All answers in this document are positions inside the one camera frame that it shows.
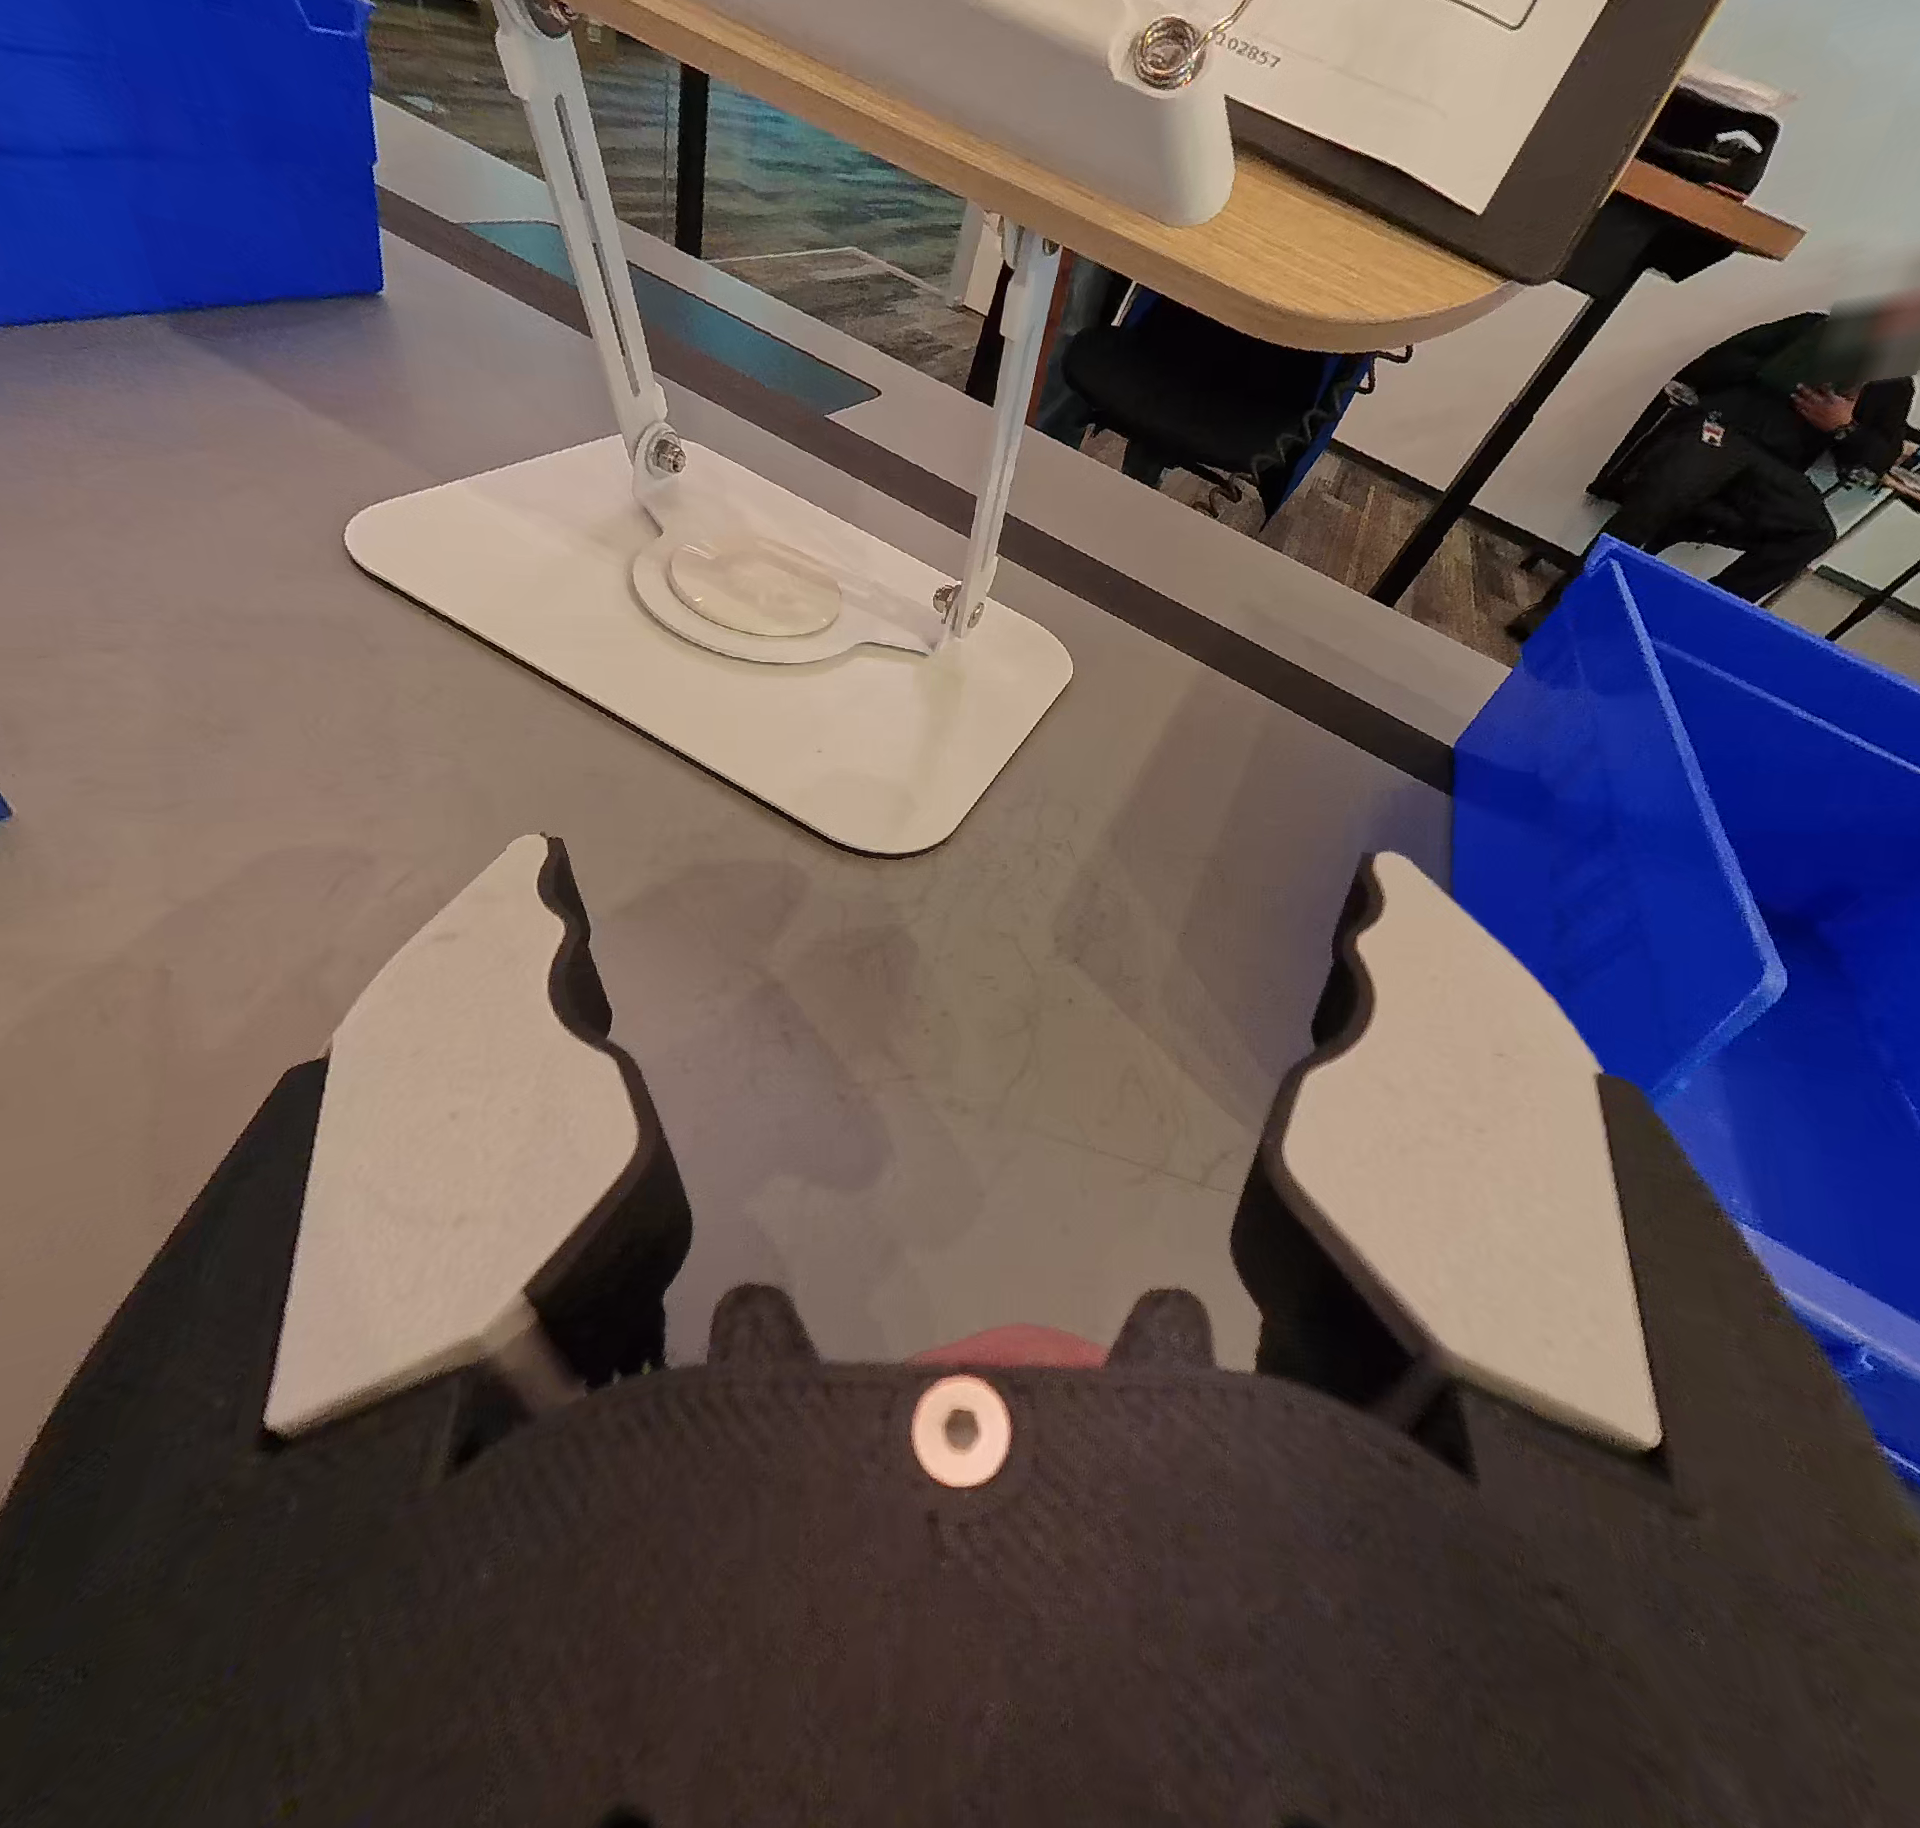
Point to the black metal leg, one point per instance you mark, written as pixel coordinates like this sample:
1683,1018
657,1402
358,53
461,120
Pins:
695,163

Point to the black bag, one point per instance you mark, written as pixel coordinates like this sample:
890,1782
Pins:
1720,142

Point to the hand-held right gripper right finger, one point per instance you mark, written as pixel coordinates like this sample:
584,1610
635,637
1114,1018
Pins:
1472,1184

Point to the blue storage crate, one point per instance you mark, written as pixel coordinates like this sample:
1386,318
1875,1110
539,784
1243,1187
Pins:
1333,426

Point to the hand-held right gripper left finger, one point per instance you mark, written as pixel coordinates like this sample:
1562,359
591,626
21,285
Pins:
453,1155

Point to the blue plastic bin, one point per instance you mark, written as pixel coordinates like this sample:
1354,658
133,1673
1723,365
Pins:
166,163
1619,838

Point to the light wooden board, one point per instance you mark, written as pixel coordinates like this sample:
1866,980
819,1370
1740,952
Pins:
1323,276

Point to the black office chair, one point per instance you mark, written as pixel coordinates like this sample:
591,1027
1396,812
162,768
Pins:
1184,396

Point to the white metal stand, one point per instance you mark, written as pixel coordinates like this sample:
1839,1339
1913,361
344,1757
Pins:
494,566

